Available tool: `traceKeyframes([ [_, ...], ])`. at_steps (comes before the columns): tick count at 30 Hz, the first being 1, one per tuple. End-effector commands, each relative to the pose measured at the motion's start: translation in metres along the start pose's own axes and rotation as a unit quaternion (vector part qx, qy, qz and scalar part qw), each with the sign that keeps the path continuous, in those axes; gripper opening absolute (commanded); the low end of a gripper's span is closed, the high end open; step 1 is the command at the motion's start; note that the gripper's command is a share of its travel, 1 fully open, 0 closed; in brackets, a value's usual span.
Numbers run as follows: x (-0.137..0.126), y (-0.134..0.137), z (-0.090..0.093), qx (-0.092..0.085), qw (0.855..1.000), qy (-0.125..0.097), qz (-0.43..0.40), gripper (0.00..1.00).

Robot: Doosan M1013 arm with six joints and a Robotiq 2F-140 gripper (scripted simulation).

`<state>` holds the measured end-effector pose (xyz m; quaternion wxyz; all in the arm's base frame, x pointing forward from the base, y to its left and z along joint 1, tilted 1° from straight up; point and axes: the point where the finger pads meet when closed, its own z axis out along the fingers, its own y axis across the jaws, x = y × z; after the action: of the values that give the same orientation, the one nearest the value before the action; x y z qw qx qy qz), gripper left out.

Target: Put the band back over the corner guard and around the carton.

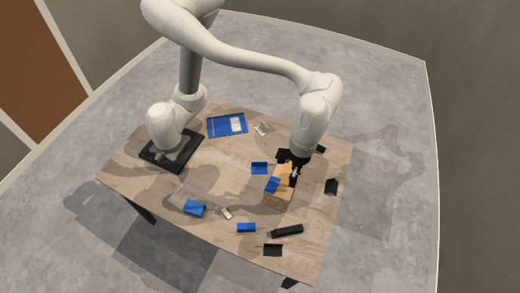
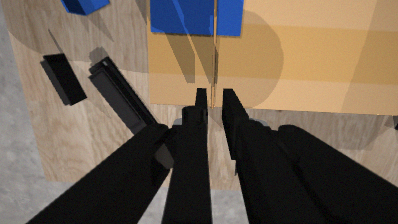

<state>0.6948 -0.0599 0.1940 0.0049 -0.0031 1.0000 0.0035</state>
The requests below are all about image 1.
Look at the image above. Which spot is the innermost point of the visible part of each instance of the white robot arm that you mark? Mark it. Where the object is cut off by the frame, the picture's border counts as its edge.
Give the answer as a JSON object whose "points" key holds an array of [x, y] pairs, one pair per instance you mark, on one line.
{"points": [[186, 23]]}

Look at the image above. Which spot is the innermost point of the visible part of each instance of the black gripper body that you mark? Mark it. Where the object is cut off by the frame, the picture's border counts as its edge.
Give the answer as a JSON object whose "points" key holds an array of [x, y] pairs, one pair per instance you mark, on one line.
{"points": [[298, 161]]}

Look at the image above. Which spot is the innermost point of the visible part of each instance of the blue notebook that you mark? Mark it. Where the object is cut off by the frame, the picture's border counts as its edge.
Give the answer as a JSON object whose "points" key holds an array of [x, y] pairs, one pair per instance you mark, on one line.
{"points": [[227, 125]]}

